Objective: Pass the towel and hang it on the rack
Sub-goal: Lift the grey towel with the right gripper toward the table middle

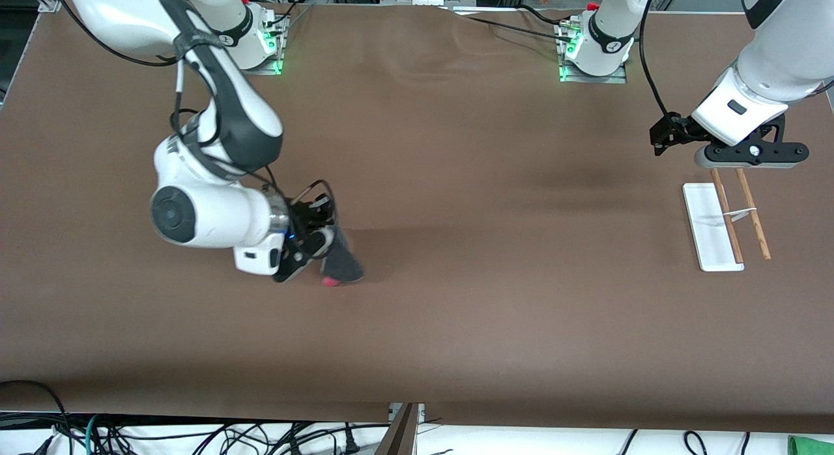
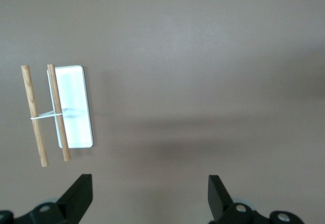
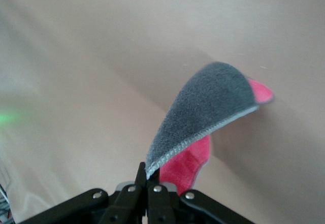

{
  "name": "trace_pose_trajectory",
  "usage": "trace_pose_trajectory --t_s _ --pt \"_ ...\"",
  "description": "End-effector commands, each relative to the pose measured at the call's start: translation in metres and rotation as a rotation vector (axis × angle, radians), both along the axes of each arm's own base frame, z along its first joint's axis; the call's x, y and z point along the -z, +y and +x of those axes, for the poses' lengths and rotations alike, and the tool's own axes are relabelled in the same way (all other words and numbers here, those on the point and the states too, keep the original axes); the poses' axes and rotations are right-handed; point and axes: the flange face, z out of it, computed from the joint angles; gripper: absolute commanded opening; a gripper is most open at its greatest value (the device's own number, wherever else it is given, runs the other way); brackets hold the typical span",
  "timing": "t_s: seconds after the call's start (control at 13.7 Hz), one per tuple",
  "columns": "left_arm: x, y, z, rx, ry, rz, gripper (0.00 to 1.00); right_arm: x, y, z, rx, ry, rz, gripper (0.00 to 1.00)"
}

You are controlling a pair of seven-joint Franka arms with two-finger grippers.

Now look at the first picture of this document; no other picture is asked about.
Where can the white rack with wooden bars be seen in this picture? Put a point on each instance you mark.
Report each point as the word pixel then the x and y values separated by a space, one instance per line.
pixel 713 233

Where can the brown table cover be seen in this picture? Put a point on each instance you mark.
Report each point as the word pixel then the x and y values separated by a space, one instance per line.
pixel 456 324

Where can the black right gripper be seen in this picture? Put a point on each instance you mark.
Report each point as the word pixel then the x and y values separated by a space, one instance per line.
pixel 303 216

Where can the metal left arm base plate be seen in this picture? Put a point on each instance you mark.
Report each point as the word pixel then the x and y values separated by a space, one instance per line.
pixel 612 79

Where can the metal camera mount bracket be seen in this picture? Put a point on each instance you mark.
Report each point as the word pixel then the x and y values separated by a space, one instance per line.
pixel 401 439

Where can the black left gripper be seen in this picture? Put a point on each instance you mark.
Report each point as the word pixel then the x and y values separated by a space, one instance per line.
pixel 675 131

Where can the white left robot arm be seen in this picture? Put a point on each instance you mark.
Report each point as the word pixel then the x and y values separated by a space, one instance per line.
pixel 782 51

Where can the green object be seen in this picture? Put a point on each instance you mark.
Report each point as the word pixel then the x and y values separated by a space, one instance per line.
pixel 811 446

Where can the grey and pink towel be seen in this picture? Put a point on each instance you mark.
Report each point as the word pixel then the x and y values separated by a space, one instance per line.
pixel 342 263

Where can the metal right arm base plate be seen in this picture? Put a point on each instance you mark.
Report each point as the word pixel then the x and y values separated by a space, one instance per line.
pixel 277 67

